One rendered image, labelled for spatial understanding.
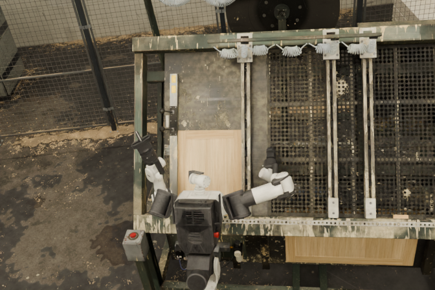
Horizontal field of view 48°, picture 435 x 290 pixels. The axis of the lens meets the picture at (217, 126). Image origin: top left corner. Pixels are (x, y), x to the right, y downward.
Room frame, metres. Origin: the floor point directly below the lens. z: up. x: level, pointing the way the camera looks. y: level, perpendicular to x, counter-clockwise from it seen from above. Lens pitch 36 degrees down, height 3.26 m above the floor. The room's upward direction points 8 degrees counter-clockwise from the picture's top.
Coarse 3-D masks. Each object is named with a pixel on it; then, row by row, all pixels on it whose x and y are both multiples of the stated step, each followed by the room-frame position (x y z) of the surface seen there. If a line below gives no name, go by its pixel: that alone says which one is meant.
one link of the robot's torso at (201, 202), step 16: (192, 192) 2.08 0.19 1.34; (208, 192) 2.06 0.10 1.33; (176, 208) 1.88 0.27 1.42; (192, 208) 1.87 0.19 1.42; (208, 208) 1.85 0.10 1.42; (224, 208) 1.95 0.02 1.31; (176, 224) 1.85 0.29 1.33; (192, 224) 1.84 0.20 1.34; (208, 224) 1.82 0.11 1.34; (192, 240) 1.92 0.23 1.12; (208, 240) 1.80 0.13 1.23
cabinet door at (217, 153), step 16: (192, 144) 2.64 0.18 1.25; (208, 144) 2.61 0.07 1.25; (224, 144) 2.59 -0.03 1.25; (240, 144) 2.57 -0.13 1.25; (192, 160) 2.57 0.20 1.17; (208, 160) 2.55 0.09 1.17; (224, 160) 2.53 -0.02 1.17; (240, 160) 2.50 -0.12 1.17; (224, 176) 2.46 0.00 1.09; (240, 176) 2.44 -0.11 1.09; (224, 192) 2.39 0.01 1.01
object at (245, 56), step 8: (240, 56) 2.85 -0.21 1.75; (248, 56) 2.84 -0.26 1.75; (248, 64) 2.84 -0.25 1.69; (248, 72) 2.81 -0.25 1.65; (248, 80) 2.78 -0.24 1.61; (248, 88) 2.74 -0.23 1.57; (248, 96) 2.71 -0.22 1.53; (248, 104) 2.68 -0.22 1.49; (248, 112) 2.65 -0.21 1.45; (248, 120) 2.61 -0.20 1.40; (248, 128) 2.58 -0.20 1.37; (248, 136) 2.55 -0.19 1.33; (248, 144) 2.52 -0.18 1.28; (248, 152) 2.48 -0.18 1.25; (248, 160) 2.45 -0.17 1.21; (248, 168) 2.42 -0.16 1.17; (248, 176) 2.39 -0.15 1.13; (248, 184) 2.35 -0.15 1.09
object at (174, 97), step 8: (176, 80) 2.91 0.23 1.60; (176, 88) 2.88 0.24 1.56; (176, 96) 2.84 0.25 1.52; (176, 104) 2.81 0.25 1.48; (176, 136) 2.68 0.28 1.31; (176, 144) 2.64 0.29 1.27; (176, 152) 2.61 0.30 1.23; (176, 160) 2.58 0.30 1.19; (176, 168) 2.54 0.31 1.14; (176, 176) 2.51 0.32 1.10; (176, 184) 2.47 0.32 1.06; (176, 192) 2.44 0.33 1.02
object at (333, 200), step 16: (336, 32) 2.81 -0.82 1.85; (336, 48) 2.65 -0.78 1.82; (336, 96) 2.59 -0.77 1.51; (336, 112) 2.53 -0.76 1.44; (336, 128) 2.46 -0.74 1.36; (336, 144) 2.40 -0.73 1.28; (336, 160) 2.34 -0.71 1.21; (336, 176) 2.28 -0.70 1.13; (336, 192) 2.21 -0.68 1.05; (336, 208) 2.15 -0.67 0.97
